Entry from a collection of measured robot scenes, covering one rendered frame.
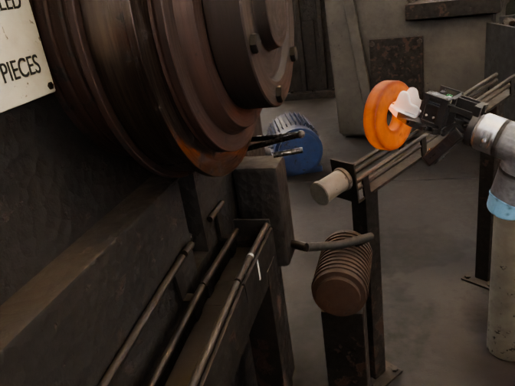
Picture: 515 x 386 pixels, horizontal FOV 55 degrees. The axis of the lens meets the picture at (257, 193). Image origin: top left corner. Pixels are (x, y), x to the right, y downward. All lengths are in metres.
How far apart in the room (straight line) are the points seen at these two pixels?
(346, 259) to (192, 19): 0.74
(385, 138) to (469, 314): 0.92
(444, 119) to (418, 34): 2.31
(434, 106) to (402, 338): 0.92
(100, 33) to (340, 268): 0.77
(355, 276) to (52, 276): 0.71
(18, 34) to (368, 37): 2.99
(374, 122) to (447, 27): 2.26
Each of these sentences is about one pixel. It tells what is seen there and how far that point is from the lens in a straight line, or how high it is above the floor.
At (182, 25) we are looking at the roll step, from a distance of 0.59.
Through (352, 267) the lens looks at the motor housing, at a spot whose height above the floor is 0.52.
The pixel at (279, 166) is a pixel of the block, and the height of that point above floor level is 0.79.
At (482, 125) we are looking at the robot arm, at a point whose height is 0.83.
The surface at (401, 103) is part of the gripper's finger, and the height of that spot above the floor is 0.86.
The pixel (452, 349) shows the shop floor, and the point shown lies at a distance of 1.76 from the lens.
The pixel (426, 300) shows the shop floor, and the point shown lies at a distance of 1.95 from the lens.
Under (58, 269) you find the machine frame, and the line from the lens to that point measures 0.63.
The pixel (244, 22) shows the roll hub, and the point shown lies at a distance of 0.60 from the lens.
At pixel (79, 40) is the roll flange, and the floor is 1.12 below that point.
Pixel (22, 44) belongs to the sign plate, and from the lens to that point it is 0.61.
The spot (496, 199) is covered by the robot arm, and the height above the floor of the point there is 0.68.
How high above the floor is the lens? 1.15
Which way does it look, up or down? 23 degrees down
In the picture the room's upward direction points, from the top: 8 degrees counter-clockwise
